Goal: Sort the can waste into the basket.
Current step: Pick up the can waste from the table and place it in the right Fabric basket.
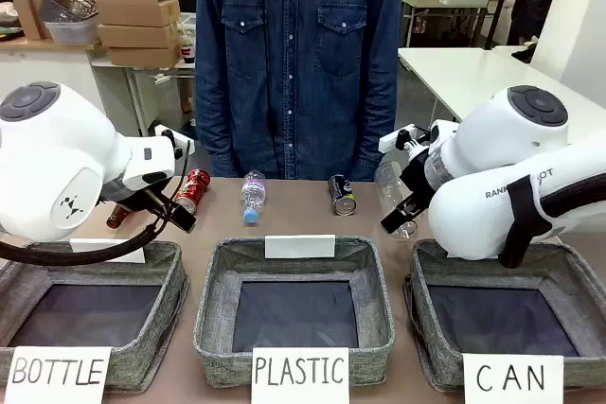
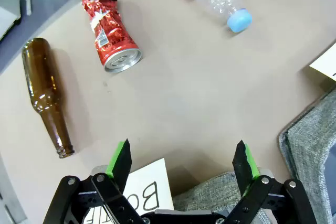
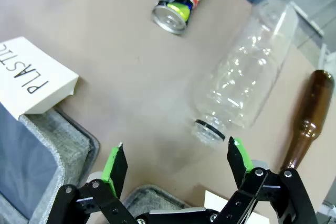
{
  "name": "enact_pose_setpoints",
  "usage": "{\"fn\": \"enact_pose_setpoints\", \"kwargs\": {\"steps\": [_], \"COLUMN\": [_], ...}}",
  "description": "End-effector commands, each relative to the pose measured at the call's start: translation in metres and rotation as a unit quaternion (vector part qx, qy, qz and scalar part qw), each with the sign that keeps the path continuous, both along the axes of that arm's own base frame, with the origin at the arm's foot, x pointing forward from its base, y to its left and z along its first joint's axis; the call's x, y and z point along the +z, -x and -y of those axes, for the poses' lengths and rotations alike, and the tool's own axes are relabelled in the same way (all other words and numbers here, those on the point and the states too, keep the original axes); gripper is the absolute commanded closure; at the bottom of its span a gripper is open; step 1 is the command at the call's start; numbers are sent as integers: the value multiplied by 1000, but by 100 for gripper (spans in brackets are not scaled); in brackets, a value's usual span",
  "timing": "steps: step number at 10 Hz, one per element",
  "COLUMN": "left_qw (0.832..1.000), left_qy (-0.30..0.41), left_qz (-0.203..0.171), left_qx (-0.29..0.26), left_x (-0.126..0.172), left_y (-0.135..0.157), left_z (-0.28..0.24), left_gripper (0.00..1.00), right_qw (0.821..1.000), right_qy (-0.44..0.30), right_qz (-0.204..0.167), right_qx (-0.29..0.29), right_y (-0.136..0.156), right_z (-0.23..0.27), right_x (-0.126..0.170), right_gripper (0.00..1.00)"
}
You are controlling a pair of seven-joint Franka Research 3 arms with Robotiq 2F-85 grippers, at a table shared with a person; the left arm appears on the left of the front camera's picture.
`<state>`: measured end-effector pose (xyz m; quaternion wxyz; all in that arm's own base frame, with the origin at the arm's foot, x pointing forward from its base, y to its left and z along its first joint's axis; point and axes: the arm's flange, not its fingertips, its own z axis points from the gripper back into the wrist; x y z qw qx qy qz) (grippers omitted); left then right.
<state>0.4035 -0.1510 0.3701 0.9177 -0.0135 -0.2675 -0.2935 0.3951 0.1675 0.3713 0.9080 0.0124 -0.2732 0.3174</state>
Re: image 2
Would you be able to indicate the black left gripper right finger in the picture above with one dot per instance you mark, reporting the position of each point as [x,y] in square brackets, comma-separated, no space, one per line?
[262,195]

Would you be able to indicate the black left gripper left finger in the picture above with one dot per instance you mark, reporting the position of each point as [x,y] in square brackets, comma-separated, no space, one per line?
[105,195]

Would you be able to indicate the crushed red soda can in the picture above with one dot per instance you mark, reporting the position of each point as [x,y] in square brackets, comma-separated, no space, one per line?
[110,30]

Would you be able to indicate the grey felt basket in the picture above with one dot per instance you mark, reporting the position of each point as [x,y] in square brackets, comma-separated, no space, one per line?
[204,192]
[309,134]

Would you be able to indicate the white paper label Bottle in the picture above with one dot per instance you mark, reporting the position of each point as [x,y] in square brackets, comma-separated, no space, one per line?
[149,182]

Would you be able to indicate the brown glass bottle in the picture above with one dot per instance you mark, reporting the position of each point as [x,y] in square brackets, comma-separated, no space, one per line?
[42,77]

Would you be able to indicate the white paper label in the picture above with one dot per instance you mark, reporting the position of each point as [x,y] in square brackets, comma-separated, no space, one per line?
[325,62]

